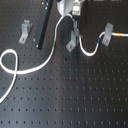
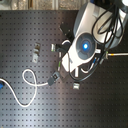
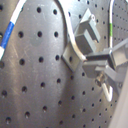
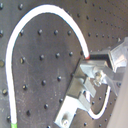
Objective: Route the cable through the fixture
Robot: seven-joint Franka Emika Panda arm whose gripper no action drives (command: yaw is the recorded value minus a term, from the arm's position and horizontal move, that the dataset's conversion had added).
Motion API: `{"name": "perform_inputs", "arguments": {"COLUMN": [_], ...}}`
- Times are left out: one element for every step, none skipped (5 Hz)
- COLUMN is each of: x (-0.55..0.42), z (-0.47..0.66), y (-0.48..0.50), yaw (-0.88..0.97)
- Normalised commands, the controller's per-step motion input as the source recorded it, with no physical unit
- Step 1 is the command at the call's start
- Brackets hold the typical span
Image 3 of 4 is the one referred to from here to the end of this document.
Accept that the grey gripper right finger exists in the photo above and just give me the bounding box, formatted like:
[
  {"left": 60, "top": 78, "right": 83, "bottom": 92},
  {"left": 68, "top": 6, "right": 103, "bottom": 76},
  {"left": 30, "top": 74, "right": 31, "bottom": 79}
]
[{"left": 87, "top": 39, "right": 128, "bottom": 66}]

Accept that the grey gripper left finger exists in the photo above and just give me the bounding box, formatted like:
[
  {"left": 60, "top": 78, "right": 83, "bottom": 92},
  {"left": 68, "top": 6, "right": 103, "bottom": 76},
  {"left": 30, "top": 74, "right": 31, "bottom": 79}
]
[{"left": 83, "top": 61, "right": 126, "bottom": 87}]

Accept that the perforated metal board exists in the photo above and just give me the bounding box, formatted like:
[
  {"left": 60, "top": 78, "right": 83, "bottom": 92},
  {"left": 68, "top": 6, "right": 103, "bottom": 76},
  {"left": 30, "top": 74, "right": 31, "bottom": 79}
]
[{"left": 0, "top": 0, "right": 128, "bottom": 128}]

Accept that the grey metal cable clip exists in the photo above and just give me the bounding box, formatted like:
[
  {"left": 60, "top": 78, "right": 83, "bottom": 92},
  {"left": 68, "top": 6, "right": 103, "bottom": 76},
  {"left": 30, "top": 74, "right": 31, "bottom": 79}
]
[{"left": 62, "top": 9, "right": 100, "bottom": 71}]

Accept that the white cable with green band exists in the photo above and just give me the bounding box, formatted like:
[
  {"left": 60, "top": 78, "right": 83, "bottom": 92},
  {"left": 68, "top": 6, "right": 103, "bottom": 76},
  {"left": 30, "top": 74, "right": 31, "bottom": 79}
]
[{"left": 107, "top": 0, "right": 115, "bottom": 48}]

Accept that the white cable with blue band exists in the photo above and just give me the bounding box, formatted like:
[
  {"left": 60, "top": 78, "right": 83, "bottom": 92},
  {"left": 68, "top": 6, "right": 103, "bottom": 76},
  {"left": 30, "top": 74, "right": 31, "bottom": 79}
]
[{"left": 0, "top": 0, "right": 28, "bottom": 62}]

